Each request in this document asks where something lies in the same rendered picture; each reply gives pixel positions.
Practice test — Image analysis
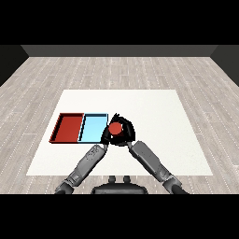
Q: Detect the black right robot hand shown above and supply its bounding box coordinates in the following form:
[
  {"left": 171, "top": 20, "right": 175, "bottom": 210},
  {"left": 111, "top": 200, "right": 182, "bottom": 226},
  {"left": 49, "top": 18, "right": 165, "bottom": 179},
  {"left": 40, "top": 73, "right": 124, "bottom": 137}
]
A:
[{"left": 109, "top": 117, "right": 136, "bottom": 148}]

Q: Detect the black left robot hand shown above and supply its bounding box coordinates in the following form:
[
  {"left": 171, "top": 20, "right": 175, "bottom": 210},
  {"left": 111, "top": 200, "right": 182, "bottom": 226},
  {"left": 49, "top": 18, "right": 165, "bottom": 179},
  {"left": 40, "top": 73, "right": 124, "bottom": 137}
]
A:
[{"left": 100, "top": 112, "right": 122, "bottom": 148}]

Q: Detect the small red can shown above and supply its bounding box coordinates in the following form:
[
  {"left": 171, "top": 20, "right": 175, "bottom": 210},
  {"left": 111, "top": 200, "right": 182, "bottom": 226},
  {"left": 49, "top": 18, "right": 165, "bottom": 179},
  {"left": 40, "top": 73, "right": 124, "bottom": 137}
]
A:
[{"left": 107, "top": 121, "right": 123, "bottom": 136}]

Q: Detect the light blue shallow open box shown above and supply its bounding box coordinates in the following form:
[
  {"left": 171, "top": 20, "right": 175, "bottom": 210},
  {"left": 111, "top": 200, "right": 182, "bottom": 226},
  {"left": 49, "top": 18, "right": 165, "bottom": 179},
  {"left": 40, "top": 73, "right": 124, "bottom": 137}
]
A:
[{"left": 77, "top": 112, "right": 109, "bottom": 144}]

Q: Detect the red shallow open box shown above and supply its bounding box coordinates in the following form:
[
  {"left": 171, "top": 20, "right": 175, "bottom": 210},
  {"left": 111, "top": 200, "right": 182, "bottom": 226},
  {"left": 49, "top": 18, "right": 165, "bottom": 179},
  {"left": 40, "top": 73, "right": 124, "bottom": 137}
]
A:
[{"left": 49, "top": 112, "right": 86, "bottom": 145}]

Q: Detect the dark grey robot body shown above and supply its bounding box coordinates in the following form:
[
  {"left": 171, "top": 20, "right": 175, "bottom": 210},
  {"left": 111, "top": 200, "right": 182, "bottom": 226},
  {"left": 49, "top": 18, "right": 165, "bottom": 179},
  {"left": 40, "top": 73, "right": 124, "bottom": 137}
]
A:
[{"left": 91, "top": 176, "right": 149, "bottom": 195}]

